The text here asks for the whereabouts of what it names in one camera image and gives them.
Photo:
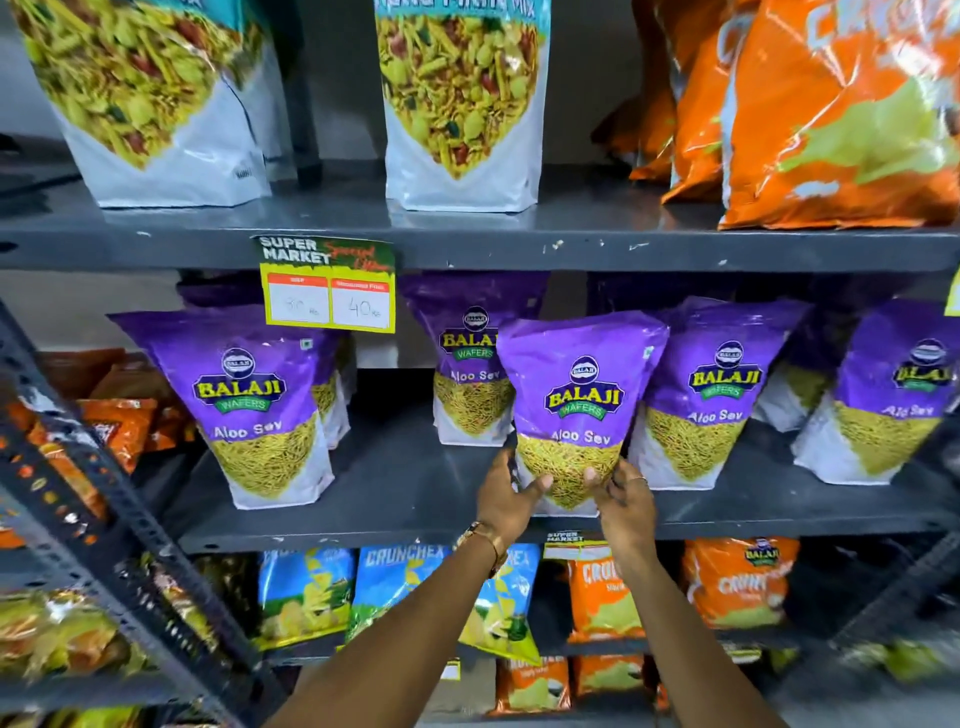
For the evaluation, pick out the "small orange snack bag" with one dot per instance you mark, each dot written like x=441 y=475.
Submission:
x=600 y=600
x=609 y=675
x=532 y=686
x=739 y=585

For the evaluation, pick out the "white snack mix bag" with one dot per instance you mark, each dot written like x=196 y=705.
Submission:
x=150 y=97
x=463 y=97
x=264 y=105

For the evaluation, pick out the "gold wristwatch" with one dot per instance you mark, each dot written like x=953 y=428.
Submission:
x=486 y=540

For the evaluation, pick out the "large orange chips bag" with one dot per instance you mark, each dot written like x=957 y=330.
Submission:
x=840 y=120
x=641 y=112
x=701 y=112

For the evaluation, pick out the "green yellow price tag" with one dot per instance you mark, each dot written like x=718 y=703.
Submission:
x=574 y=546
x=954 y=292
x=326 y=281

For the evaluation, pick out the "person's right forearm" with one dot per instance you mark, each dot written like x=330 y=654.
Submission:
x=690 y=645

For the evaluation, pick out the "person's left thumb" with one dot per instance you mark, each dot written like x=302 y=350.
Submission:
x=537 y=489

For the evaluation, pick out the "blue chips bag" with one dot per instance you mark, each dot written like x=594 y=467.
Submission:
x=394 y=585
x=306 y=596
x=506 y=615

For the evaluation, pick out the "person's right hand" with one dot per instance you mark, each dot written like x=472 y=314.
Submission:
x=630 y=521

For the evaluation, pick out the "pile of orange red packets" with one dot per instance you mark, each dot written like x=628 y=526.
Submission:
x=120 y=427

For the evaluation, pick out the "person's right thumb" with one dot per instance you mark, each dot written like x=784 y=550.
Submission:
x=595 y=484

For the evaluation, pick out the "green snack bag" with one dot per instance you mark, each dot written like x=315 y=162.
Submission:
x=900 y=660

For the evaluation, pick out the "pile of yellow green packets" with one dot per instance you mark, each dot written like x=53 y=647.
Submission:
x=60 y=630

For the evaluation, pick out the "grey metal shelf rack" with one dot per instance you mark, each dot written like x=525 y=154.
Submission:
x=525 y=232

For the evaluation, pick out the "person's left hand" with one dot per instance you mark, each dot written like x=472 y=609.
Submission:
x=504 y=504

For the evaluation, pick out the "person's left forearm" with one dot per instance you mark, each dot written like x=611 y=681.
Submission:
x=390 y=645

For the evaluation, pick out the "purple snack pouch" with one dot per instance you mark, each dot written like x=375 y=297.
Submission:
x=581 y=390

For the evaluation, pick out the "row of purple packets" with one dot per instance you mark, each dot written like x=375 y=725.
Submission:
x=240 y=375

